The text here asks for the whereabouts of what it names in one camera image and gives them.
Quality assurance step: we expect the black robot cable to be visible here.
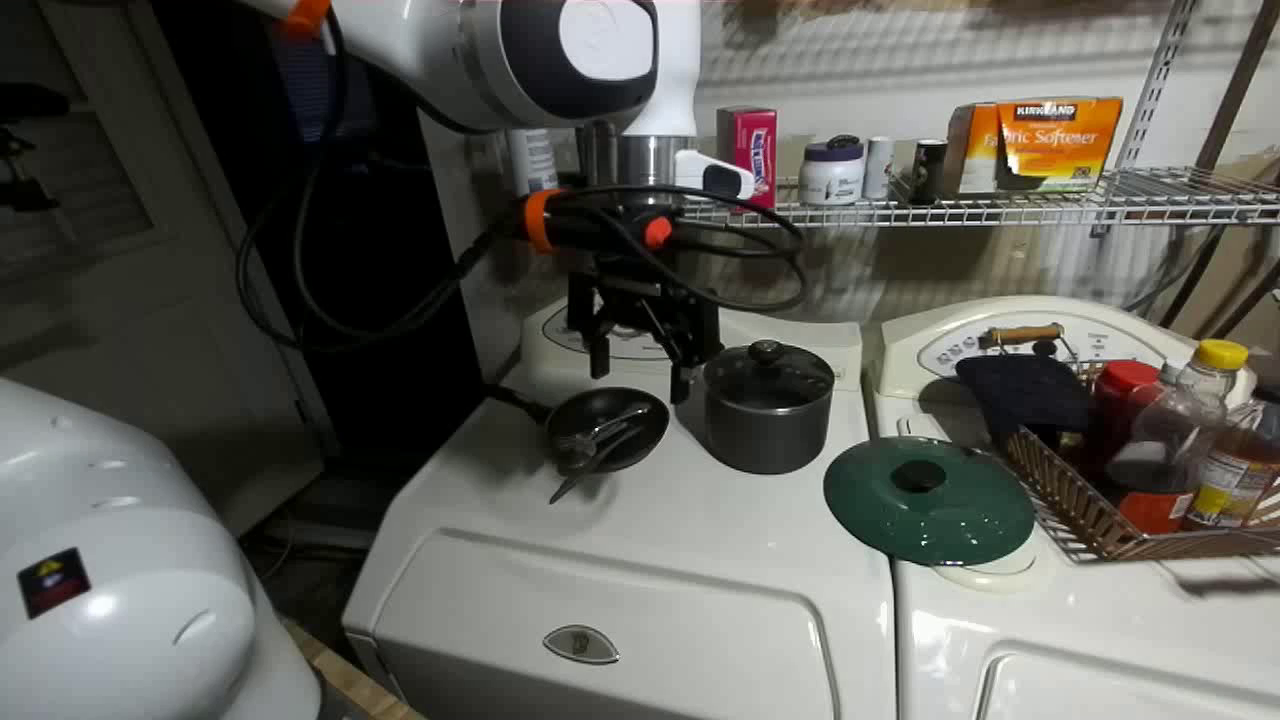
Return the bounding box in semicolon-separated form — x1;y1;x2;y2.
233;8;811;361

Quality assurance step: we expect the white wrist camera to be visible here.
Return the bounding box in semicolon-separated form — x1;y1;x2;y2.
668;143;766;206

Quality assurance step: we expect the dark blue cloth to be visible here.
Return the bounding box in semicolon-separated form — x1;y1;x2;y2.
953;347;1102;450

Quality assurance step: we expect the orange and white box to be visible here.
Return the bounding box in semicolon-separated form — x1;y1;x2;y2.
942;99;1010;202

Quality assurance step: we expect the silver fork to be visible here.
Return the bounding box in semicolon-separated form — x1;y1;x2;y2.
569;411;645;481

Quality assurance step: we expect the grey louvered door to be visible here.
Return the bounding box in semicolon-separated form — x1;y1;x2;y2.
0;0;342;539

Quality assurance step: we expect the white jar with dark lid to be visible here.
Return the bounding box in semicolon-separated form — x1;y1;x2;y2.
797;130;873;211

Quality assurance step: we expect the silver knife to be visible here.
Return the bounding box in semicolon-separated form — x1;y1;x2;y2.
544;411;661;508

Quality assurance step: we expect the copper wire basket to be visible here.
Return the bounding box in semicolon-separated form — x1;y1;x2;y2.
996;347;1280;569

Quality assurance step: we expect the wooden handled tool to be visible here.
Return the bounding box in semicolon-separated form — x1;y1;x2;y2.
973;314;1071;361

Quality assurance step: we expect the white wire shelf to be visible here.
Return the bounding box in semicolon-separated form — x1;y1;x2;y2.
674;0;1280;238

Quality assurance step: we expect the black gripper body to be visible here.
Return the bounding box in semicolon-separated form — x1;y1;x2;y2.
555;185;723;357

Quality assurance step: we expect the black frying pan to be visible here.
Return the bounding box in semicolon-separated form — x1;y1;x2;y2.
484;379;678;481

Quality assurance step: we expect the pink box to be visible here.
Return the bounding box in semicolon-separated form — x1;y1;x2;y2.
712;105;786;220

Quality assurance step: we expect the clear bottle with dark liquid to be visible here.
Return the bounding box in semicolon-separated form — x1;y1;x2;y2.
1102;377;1223;499

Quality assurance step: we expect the white dryer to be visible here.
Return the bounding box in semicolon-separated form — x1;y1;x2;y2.
861;290;1280;720

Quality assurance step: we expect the small dark container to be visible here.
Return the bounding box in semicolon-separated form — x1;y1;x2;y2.
910;130;955;206

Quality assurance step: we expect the small white cup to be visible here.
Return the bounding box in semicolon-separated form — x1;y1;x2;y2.
861;128;899;202

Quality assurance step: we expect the silver spoon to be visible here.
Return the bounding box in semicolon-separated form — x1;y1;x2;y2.
586;403;661;462

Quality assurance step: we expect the orange fabric softener box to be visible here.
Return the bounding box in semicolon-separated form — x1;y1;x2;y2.
994;93;1130;186

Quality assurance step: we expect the yellow capped bottle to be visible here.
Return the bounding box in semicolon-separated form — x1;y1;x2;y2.
1186;337;1280;530

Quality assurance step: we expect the green round lid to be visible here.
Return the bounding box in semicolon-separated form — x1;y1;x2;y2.
819;431;1046;573

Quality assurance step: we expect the white spray bottle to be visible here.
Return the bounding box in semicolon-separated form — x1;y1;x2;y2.
511;125;564;199

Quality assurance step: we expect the dark pot with lid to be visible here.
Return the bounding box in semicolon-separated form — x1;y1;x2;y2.
702;337;841;481

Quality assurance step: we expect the red bottle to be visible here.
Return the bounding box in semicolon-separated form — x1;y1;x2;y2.
1093;357;1199;539

